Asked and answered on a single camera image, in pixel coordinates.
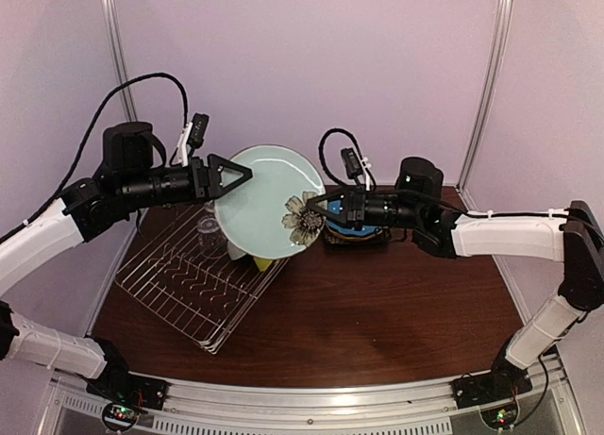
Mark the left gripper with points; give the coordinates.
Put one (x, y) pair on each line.
(204, 178)

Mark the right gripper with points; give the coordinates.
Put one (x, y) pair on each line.
(358, 214)

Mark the blue dotted scalloped plate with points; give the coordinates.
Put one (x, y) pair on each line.
(335, 226)

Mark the yellow dotted scalloped plate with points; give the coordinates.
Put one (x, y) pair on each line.
(354, 236)

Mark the black floral square plate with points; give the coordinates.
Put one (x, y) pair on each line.
(336, 239)

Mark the light teal floral plate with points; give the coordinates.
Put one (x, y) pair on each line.
(267, 217)

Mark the clear glass cup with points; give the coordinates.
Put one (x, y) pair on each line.
(210, 236)
(209, 208)

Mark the lime green bowl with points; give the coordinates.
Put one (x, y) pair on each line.
(263, 264)

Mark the pale striped bowl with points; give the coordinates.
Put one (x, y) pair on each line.
(234, 252)

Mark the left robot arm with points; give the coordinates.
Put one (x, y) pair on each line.
(125, 182)

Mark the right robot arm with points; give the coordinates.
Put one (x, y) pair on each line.
(570, 236)

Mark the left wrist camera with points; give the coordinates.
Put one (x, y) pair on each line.
(191, 139)

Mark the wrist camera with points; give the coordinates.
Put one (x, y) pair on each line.
(191, 139)
(356, 168)

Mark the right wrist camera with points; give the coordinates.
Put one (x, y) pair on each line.
(356, 168)

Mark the wire dish rack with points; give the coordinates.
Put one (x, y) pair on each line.
(204, 299)

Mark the left aluminium frame post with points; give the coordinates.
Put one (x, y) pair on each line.
(117, 54)

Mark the aluminium frame post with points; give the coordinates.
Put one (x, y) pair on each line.
(503, 18)
(117, 54)

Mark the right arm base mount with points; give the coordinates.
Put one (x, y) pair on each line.
(486, 388)

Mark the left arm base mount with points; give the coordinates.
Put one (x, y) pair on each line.
(136, 392)

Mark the aluminium front rail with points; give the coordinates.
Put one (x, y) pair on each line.
(422, 407)

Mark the right aluminium frame post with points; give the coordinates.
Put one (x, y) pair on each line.
(503, 18)

